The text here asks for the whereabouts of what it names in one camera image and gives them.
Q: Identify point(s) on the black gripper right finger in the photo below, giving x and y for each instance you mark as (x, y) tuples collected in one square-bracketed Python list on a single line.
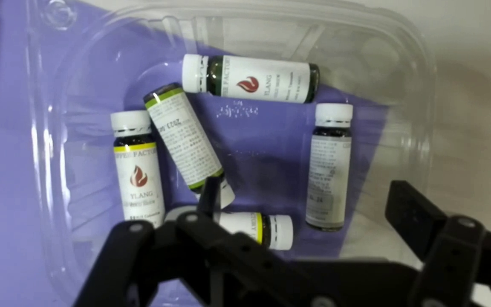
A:
[(460, 261)]

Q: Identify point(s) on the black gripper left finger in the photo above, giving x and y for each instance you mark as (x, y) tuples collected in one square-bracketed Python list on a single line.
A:
[(160, 261)]

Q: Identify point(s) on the white-capped labelled glass vial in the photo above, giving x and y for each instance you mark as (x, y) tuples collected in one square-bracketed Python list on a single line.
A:
[(255, 78), (186, 138), (327, 171), (136, 176), (272, 230)]

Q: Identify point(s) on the purple mat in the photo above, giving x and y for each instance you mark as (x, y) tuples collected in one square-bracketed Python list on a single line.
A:
[(0, 171)]

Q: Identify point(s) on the white cylindrical pieces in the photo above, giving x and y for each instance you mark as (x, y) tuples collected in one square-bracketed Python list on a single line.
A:
[(370, 68)]

